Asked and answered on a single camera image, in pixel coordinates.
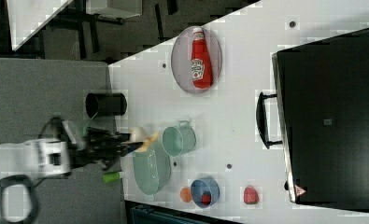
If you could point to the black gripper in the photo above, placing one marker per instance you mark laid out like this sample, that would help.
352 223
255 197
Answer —
100 147

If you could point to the peeled banana toy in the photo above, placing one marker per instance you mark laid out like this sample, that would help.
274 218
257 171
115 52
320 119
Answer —
146 140

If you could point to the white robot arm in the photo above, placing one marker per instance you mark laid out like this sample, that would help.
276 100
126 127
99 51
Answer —
25 164

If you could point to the green mug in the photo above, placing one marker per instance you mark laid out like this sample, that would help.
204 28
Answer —
179 140

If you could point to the green vegetable toy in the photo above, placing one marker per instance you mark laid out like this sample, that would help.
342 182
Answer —
110 177

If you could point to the green perforated colander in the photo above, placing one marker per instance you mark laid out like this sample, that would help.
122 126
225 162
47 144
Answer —
152 169

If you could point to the black cylindrical cup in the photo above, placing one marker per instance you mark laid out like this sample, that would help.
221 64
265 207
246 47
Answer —
105 104

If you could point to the orange fruit toy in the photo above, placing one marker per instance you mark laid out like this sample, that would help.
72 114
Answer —
185 195

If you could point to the blue bowl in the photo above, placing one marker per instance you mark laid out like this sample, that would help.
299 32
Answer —
199 186

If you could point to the small red strawberry toy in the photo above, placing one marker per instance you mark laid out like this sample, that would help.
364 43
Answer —
206 198

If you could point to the lilac round plate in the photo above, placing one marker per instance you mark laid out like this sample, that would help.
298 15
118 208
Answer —
181 59

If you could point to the red ketchup bottle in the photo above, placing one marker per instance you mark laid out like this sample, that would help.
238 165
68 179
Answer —
202 74

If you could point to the black toaster oven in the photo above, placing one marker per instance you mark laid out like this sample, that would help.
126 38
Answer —
322 94

